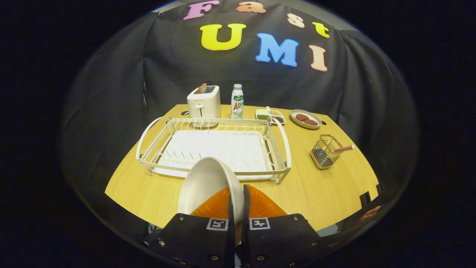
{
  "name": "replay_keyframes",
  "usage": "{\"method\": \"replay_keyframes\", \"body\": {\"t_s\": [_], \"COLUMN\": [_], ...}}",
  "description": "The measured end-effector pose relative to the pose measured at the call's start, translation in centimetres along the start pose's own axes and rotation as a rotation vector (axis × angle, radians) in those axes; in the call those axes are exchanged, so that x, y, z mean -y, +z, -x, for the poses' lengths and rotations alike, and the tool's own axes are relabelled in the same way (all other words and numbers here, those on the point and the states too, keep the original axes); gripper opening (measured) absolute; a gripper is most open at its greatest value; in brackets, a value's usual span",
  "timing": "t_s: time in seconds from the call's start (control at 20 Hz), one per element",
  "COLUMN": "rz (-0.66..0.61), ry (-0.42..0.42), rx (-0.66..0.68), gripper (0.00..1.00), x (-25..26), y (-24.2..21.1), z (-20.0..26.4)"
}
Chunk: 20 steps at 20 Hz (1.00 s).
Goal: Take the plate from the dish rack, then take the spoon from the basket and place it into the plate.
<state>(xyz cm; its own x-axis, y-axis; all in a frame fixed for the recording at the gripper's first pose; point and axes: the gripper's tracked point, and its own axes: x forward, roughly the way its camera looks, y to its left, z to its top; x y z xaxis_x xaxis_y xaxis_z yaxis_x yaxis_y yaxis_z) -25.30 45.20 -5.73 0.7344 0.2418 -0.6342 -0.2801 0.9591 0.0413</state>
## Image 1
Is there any beige plate of patties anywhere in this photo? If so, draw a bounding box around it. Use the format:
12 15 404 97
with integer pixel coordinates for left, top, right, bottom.
290 109 322 130

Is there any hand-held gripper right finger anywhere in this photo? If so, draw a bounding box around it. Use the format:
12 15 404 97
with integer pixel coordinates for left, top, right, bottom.
240 184 328 268

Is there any metal wire basket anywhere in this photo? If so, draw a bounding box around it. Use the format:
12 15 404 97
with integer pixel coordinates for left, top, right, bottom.
310 134 343 170

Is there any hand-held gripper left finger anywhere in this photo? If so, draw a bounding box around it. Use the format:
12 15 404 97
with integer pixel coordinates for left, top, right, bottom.
143 185 237 268

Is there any white wire dish rack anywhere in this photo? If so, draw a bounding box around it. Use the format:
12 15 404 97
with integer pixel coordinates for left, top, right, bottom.
136 117 292 184

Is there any white divided tray of beans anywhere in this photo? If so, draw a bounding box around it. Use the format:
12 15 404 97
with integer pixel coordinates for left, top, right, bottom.
255 106 286 125

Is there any black backdrop cloth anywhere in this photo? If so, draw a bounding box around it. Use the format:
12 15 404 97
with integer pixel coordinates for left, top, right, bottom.
59 0 419 239

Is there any white toaster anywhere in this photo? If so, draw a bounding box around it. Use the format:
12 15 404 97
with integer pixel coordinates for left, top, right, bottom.
187 85 221 128

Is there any white drink bottle green label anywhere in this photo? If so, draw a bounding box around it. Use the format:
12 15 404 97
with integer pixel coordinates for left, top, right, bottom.
231 84 244 119

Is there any white round plate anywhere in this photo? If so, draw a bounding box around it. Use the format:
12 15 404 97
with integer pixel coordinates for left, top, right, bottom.
178 157 245 226

